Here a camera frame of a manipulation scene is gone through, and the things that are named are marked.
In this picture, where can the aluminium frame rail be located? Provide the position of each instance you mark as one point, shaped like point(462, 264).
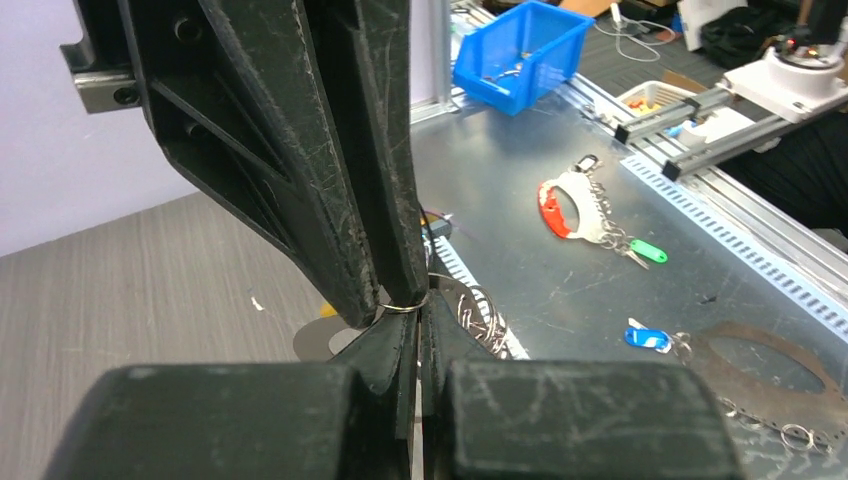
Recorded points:
point(750, 108)

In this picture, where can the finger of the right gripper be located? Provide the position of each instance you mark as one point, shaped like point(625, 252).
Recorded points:
point(363, 53)
point(232, 93)

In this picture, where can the metal key organizer plate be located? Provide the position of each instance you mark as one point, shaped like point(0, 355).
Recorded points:
point(312, 341)

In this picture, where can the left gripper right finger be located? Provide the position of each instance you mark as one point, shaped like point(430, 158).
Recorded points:
point(485, 418)

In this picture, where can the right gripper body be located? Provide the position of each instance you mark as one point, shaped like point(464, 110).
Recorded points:
point(104, 64)

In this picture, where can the small white tray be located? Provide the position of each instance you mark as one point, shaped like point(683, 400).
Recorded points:
point(652, 95)

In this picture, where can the blue plastic bin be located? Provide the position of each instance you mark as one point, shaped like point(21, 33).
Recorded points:
point(521, 56)

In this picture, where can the yellow tagged key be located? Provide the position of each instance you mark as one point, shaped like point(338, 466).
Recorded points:
point(327, 310)

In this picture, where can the white cable duct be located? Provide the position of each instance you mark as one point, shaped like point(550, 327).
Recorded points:
point(475, 309)

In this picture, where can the spare blue key tag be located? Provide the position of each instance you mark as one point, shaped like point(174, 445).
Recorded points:
point(639, 335)

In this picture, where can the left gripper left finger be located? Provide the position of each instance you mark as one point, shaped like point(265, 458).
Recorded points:
point(346, 418)

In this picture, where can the spare metal organizer plate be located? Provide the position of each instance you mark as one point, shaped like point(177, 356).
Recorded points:
point(769, 382)

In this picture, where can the green key tag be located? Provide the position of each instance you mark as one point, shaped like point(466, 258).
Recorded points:
point(649, 251)

